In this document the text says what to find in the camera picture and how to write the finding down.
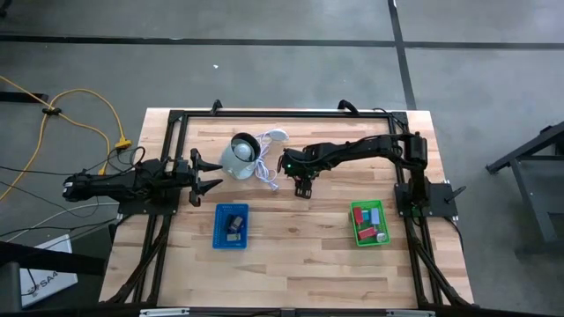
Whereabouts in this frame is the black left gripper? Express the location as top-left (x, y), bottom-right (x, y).
top-left (174, 149), bottom-right (225, 208)

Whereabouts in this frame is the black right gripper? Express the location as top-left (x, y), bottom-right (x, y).
top-left (282, 147), bottom-right (325, 199)

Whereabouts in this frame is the white desk lamp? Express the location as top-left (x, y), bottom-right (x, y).
top-left (219, 131), bottom-right (263, 181)

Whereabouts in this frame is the white lamp bulb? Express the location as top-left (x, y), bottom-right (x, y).
top-left (233, 142), bottom-right (253, 161)

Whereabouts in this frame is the blue plastic basket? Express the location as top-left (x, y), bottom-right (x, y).
top-left (211, 203), bottom-right (250, 251)

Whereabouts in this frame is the green plastic basket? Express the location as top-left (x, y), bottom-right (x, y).
top-left (349, 199), bottom-right (392, 247)

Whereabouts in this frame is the black floor tape strip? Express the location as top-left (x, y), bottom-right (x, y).
top-left (0, 33), bottom-right (564, 50)
top-left (386, 0), bottom-right (418, 111)

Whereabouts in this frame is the black beam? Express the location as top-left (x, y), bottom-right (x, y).
top-left (0, 240), bottom-right (108, 277)

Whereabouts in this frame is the white labelled box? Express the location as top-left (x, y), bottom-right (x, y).
top-left (19, 233), bottom-right (79, 309)

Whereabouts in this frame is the black floor bar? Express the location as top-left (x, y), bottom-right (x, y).
top-left (0, 91), bottom-right (50, 105)

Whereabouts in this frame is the black metal stand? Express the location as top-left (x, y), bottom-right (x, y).
top-left (484, 120), bottom-right (564, 260)

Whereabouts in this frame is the white lamp power cord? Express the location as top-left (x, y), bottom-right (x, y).
top-left (253, 130), bottom-right (282, 193)

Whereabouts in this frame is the white round cord switch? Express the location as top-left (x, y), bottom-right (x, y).
top-left (265, 128), bottom-right (290, 144)

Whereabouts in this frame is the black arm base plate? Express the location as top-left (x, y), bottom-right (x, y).
top-left (393, 181), bottom-right (468, 218)
top-left (116, 188), bottom-right (182, 217)

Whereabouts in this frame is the black left camera cable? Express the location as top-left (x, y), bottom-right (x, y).
top-left (108, 146), bottom-right (147, 178)

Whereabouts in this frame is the black aluminium table frame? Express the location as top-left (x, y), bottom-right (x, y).
top-left (100, 107), bottom-right (475, 309)

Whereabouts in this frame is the yellow extension cord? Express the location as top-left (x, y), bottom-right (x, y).
top-left (0, 74), bottom-right (134, 203)

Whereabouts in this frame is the thick black cable stub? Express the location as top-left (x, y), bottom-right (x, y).
top-left (337, 99), bottom-right (360, 115)

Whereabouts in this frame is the thin black cable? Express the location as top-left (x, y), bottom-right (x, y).
top-left (372, 107), bottom-right (404, 133)

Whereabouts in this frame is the silver metal bracket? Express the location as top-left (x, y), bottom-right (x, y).
top-left (138, 307), bottom-right (191, 317)
top-left (385, 308), bottom-right (437, 317)

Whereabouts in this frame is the white floor cable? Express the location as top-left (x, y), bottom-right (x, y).
top-left (3, 201), bottom-right (121, 244)

